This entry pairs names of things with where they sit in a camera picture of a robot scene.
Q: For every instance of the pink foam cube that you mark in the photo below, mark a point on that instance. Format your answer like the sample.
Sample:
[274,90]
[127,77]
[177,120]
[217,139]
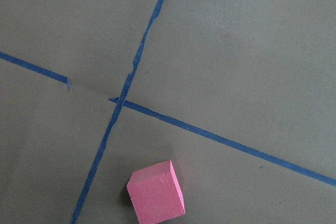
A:
[156,194]

